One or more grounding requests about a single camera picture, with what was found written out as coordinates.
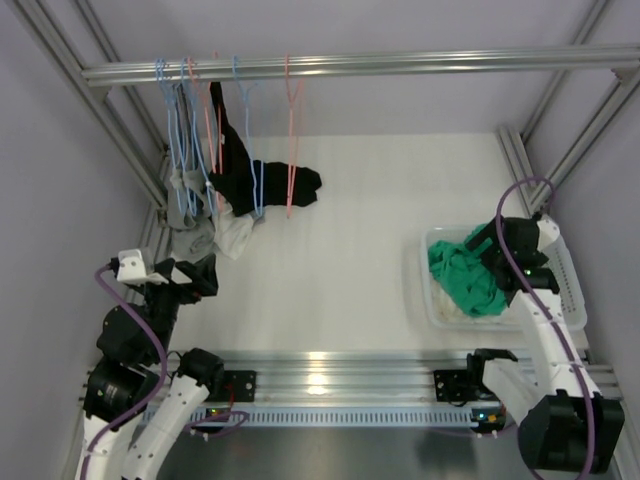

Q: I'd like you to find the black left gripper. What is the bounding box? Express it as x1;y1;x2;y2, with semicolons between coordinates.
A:
137;252;217;362

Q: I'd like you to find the green shirt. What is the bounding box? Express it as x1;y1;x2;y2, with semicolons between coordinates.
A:
426;224;507;318

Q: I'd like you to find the white tank top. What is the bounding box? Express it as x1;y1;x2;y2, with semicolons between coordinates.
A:
432;283;516;328

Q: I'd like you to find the blue hanger holding green shirt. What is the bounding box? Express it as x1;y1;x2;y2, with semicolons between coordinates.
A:
232;55;264;218

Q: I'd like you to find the pink wire hanger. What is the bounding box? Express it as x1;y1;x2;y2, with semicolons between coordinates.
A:
284;54;304;219

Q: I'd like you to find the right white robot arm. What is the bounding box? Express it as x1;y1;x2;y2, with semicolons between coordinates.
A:
465;215;625;479

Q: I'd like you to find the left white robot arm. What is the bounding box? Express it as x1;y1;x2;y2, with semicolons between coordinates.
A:
75;249;226;479

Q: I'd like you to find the grey garment on hanger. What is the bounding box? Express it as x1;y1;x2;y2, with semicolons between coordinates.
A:
167;169;215;263

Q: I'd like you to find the black garment on hanger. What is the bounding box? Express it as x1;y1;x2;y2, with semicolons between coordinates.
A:
209;82;323;217

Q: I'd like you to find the white garment near hangers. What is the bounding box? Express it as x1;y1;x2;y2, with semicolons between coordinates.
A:
213;210;265;260

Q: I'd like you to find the white perforated plastic basket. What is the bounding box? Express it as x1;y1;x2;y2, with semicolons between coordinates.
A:
420;226;587;332

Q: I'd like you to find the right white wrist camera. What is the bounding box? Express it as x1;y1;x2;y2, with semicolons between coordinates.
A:
536;214;561;259

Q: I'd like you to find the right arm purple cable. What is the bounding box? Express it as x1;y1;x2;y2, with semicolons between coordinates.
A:
429;175;601;480

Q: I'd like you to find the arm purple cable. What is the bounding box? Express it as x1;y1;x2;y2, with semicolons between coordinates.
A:
74;264;251;480
429;175;601;480

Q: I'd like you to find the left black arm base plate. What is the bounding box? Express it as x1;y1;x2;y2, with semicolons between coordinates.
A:
218;370;258;403

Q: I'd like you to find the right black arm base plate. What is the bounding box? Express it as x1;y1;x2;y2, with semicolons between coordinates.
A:
433;369;476;407

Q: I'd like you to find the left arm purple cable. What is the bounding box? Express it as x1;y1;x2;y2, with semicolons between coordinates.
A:
74;264;251;480

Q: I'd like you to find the aluminium hanging rail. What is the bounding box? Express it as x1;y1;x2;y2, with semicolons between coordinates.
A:
81;43;639;87

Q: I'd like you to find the slotted grey cable duct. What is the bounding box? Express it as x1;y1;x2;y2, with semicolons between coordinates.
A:
186;405;484;428

